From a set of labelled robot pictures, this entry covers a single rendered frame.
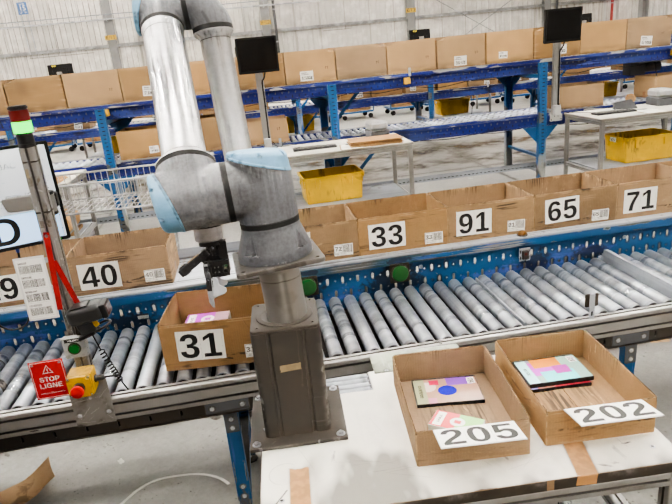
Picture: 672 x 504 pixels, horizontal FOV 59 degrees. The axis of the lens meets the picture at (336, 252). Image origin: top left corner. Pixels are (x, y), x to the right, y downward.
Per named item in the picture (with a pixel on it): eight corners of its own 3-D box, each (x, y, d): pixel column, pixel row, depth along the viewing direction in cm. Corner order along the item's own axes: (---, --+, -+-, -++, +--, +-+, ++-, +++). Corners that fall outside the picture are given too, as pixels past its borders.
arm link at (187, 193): (226, 205, 136) (180, -30, 164) (149, 219, 133) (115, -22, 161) (233, 233, 150) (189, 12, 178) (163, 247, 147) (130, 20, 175)
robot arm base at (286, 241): (319, 256, 145) (312, 217, 142) (241, 272, 142) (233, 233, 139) (305, 238, 163) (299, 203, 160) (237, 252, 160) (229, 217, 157)
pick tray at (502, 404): (416, 467, 144) (414, 433, 141) (393, 383, 181) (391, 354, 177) (531, 454, 145) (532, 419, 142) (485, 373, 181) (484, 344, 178)
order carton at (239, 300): (165, 372, 201) (155, 326, 195) (182, 332, 228) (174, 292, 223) (281, 359, 201) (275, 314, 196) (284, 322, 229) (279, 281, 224)
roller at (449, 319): (460, 348, 207) (460, 335, 205) (417, 293, 256) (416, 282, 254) (474, 346, 208) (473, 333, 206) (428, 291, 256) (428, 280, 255)
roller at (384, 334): (387, 360, 204) (386, 347, 202) (358, 302, 253) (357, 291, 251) (402, 358, 204) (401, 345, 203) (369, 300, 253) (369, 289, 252)
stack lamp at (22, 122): (11, 134, 160) (4, 111, 158) (17, 132, 164) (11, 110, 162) (30, 132, 160) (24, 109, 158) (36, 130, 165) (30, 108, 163)
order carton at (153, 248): (73, 298, 237) (63, 258, 232) (90, 273, 265) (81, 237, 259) (173, 284, 242) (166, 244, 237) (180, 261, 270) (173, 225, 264)
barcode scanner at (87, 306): (115, 333, 175) (103, 301, 172) (75, 344, 175) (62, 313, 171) (119, 323, 182) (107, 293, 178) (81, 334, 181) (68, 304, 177)
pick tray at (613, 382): (545, 446, 147) (546, 412, 144) (493, 368, 183) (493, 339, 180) (656, 432, 148) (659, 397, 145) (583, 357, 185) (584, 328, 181)
